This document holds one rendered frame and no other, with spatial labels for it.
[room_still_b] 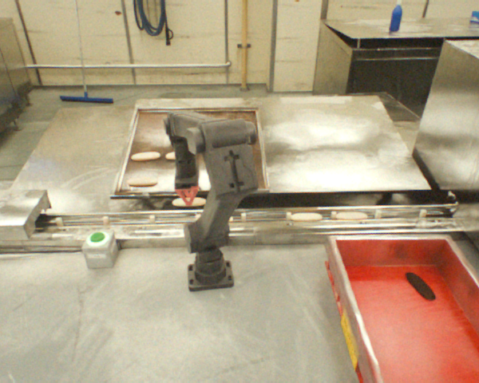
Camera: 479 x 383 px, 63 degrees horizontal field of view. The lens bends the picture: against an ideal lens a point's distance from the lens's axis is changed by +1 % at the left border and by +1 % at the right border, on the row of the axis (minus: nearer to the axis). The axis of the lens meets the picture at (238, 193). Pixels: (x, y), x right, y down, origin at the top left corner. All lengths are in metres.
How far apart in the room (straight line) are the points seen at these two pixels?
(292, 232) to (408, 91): 2.05
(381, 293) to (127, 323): 0.63
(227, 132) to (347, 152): 0.89
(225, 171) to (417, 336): 0.62
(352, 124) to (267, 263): 0.76
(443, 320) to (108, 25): 4.44
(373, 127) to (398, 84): 1.37
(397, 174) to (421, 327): 0.58
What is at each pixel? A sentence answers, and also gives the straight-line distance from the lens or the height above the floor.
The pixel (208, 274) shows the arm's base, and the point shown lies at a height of 0.87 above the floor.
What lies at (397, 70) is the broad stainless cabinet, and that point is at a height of 0.81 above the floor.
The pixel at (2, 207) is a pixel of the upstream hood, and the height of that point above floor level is 0.92.
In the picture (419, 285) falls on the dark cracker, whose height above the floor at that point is 0.83.
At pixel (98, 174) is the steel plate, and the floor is 0.82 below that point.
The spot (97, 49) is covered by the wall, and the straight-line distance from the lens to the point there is 5.00.
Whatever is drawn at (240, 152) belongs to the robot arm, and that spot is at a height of 1.29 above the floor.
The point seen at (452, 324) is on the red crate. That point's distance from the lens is 1.09.
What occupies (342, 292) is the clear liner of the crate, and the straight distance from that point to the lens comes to 0.95.
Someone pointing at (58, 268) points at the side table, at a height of 0.82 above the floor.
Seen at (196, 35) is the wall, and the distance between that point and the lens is 4.77.
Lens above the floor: 1.59
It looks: 34 degrees down
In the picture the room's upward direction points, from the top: straight up
